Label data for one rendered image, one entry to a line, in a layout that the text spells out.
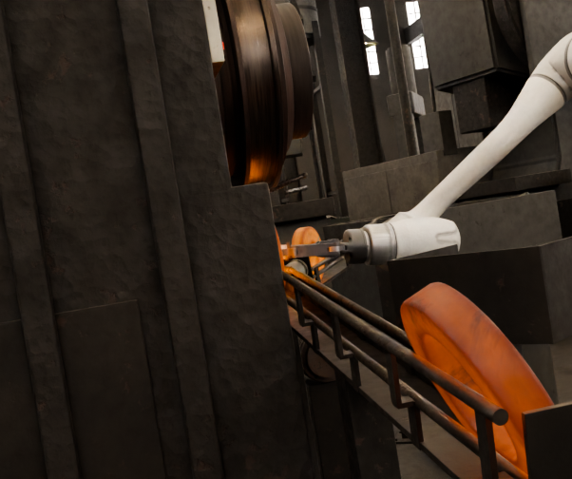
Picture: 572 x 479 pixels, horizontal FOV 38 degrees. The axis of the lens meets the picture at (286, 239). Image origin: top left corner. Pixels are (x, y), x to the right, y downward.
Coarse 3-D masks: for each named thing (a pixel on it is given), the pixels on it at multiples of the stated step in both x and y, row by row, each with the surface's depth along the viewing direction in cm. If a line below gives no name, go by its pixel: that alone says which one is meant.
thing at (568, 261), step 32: (416, 256) 138; (448, 256) 125; (480, 256) 121; (512, 256) 117; (544, 256) 116; (416, 288) 130; (480, 288) 122; (512, 288) 118; (544, 288) 115; (512, 320) 119; (544, 320) 115
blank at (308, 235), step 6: (300, 228) 223; (306, 228) 222; (312, 228) 225; (294, 234) 221; (300, 234) 220; (306, 234) 221; (312, 234) 225; (294, 240) 219; (300, 240) 218; (306, 240) 221; (312, 240) 224; (318, 240) 228; (312, 258) 228; (318, 258) 227; (324, 258) 231; (312, 264) 226; (324, 264) 230; (318, 270) 226
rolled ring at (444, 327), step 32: (448, 288) 64; (416, 320) 67; (448, 320) 61; (480, 320) 60; (416, 352) 74; (448, 352) 72; (480, 352) 59; (512, 352) 59; (480, 384) 60; (512, 384) 58; (512, 416) 58; (512, 448) 68
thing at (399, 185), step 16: (400, 160) 584; (416, 160) 569; (432, 160) 555; (448, 160) 556; (352, 176) 635; (368, 176) 617; (384, 176) 601; (400, 176) 586; (416, 176) 571; (432, 176) 557; (352, 192) 637; (368, 192) 620; (384, 192) 604; (400, 192) 588; (416, 192) 573; (352, 208) 640; (368, 208) 623; (384, 208) 606; (400, 208) 591
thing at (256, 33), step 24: (240, 0) 153; (264, 0) 153; (240, 24) 151; (264, 24) 152; (264, 48) 151; (264, 72) 152; (264, 96) 153; (264, 120) 155; (264, 144) 158; (264, 168) 164
